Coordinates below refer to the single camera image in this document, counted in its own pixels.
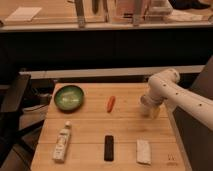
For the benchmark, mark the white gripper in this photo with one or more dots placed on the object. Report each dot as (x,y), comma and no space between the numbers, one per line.
(152,99)

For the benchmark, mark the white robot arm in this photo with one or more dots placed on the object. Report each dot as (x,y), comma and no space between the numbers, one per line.
(164,86)

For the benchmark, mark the green ceramic bowl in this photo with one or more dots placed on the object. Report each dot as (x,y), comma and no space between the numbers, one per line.
(69,98)

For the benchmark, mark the white folded cloth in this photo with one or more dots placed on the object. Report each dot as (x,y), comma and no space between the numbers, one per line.
(143,152)

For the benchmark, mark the orange carrot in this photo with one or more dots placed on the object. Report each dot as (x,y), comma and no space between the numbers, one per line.
(111,103)

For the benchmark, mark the black remote control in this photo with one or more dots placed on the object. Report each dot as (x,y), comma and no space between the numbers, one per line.
(109,148)

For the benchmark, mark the white squeeze bottle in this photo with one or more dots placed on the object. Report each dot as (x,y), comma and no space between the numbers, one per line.
(62,142)

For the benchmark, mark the black chair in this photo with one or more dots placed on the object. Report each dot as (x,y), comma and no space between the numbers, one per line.
(10,112)

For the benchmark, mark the white paper sheet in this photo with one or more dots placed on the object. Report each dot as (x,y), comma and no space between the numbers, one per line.
(23,14)

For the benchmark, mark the grey metal rail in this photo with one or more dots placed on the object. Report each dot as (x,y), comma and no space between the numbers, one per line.
(77,73)

